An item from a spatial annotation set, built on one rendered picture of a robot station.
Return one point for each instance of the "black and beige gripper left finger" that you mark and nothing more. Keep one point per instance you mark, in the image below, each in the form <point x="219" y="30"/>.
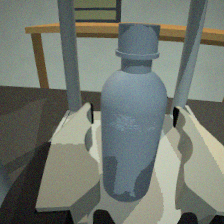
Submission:
<point x="60" y="184"/>

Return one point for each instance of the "grey shelving unit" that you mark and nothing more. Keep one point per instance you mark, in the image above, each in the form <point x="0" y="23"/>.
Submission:
<point x="158" y="205"/>

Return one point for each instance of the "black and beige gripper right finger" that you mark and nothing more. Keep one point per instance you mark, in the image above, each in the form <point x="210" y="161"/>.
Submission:
<point x="200" y="183"/>

